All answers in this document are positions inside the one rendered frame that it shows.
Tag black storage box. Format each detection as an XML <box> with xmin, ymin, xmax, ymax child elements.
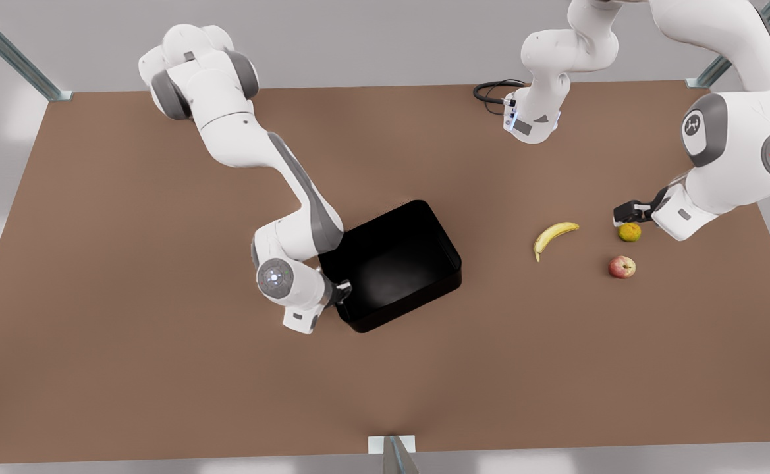
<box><xmin>317</xmin><ymin>200</ymin><xmax>462</xmax><ymax>334</ymax></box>

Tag yellow banana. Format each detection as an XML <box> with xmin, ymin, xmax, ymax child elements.
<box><xmin>533</xmin><ymin>222</ymin><xmax>581</xmax><ymax>263</ymax></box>

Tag silver frame post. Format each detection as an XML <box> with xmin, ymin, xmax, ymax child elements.
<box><xmin>686</xmin><ymin>0</ymin><xmax>770</xmax><ymax>90</ymax></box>
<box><xmin>368</xmin><ymin>434</ymin><xmax>418</xmax><ymax>474</ymax></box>
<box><xmin>0</xmin><ymin>0</ymin><xmax>74</xmax><ymax>103</ymax></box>

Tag black cable loop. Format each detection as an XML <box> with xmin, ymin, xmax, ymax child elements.
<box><xmin>473</xmin><ymin>79</ymin><xmax>528</xmax><ymax>116</ymax></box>

